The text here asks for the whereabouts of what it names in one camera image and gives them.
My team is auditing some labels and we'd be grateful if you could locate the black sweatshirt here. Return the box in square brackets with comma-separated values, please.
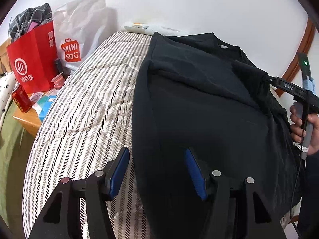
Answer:
[132, 33, 303, 238]

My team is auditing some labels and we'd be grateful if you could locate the plaid dark clothing in bag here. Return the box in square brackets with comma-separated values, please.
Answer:
[9, 3, 53, 42]

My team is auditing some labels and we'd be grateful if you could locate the right hand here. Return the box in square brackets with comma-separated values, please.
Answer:
[290, 106, 319, 155]

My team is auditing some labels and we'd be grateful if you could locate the green bed sheet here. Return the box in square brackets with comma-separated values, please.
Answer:
[1, 102, 34, 232]

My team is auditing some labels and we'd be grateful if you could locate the striped quilted mattress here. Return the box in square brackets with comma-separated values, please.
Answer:
[22, 32, 151, 236]

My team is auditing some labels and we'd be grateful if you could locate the wooden bedside table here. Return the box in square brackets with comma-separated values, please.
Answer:
[13, 89, 58, 138]

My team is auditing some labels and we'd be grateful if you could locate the blue white small box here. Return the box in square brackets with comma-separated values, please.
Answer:
[32, 93, 57, 121]

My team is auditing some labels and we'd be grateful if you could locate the red drink can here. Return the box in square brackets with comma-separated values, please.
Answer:
[11, 83, 31, 113]

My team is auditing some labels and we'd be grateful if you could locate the pink small jar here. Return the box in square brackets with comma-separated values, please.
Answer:
[51, 72, 65, 90]

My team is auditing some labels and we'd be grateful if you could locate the white spotted quilt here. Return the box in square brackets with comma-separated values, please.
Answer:
[0, 71, 17, 129]

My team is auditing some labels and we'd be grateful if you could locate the small black bottle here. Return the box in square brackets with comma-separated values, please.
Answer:
[54, 58, 65, 77]

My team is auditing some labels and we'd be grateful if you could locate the wooden headboard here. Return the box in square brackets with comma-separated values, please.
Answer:
[0, 38, 12, 74]

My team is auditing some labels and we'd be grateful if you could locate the red paper shopping bag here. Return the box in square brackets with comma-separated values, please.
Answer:
[7, 22, 58, 93]

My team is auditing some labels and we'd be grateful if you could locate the white patterned bed sheet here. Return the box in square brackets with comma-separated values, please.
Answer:
[120, 22, 186, 37]

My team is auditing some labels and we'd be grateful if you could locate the white Miniso plastic bag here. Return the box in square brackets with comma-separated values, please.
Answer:
[53, 0, 117, 72]

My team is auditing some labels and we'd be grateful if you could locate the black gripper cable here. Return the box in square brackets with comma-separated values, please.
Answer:
[289, 89, 312, 239]

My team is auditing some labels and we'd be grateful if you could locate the brown wooden door frame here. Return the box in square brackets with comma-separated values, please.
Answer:
[282, 17, 316, 82]

